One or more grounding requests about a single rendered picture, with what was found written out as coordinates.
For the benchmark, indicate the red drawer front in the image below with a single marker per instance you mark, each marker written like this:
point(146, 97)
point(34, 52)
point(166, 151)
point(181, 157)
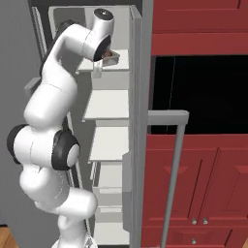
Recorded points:
point(240, 239)
point(184, 239)

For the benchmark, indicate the white freezer drawer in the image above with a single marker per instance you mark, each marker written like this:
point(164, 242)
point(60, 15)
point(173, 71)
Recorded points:
point(109, 231)
point(111, 180)

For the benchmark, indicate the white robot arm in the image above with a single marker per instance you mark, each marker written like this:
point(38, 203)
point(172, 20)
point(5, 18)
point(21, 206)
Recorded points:
point(48, 103)

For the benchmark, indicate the red wall cupboard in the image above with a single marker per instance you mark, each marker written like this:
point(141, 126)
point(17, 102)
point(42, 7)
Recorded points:
point(200, 25)

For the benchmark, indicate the silver drawer knob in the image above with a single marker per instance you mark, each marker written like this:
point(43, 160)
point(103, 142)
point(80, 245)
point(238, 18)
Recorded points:
point(193, 241)

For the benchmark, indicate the grey freezer door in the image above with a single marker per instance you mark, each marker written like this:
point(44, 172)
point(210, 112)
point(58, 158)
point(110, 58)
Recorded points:
point(140, 97)

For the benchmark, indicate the grey fridge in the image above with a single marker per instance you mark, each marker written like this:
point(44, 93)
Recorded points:
point(121, 29)

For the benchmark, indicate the grey fridge door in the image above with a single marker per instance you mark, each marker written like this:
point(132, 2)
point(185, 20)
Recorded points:
point(14, 64)

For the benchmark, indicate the silver cupboard knob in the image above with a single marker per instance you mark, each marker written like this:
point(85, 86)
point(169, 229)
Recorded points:
point(193, 221)
point(205, 221)

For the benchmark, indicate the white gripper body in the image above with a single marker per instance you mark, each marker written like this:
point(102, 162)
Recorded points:
point(98, 69)

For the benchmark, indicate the red cupboard door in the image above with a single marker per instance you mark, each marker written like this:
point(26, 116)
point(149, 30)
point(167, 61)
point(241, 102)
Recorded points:
point(174, 184)
point(229, 184)

